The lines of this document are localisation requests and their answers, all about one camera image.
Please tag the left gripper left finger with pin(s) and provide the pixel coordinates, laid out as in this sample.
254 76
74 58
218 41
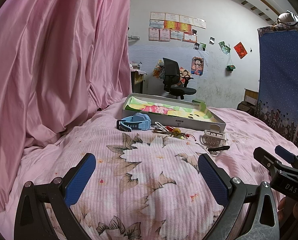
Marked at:
32 220

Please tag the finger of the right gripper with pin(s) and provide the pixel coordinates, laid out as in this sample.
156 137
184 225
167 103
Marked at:
272 164
289 157

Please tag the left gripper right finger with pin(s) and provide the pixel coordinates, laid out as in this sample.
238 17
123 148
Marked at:
249 211

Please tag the beige hair claw clip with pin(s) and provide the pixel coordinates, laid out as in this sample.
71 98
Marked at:
213 137

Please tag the light blue smart watch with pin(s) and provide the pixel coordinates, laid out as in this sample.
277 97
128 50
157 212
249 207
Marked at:
138 121

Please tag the right hand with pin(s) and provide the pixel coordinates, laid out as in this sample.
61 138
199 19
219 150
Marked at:
287 207

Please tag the cardboard boxes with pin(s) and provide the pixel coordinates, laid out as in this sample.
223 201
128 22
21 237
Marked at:
249 102

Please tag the blue fabric wardrobe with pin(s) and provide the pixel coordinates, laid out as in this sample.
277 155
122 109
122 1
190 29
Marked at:
278 84

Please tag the green stool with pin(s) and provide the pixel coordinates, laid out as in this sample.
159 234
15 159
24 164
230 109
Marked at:
200 102

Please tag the colourful drawing paper liner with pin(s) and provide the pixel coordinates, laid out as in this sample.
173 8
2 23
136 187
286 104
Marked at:
200 112

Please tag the grey tray box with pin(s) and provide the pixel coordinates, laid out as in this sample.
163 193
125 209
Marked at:
171 120

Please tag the green hanging pouch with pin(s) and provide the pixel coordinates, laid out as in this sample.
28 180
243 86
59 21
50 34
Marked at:
230 68

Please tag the pink floral bedspread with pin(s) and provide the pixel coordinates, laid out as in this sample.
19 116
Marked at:
145 185

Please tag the red paper square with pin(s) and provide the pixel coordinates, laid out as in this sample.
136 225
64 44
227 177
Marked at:
240 50

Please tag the anime poster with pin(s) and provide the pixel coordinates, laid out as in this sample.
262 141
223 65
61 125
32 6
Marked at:
197 66

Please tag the black office chair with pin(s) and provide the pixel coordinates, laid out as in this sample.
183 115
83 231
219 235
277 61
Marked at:
171 79

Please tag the cartoon poster behind chair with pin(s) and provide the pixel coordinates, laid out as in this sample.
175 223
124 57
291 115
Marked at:
184 73

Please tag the wooden desk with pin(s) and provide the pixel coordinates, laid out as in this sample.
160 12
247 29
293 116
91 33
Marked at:
137 76

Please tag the pink satin curtain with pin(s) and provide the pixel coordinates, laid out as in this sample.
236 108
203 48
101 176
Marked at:
60 61

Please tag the wall certificates cluster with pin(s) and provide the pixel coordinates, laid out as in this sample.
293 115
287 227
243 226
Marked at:
164 27

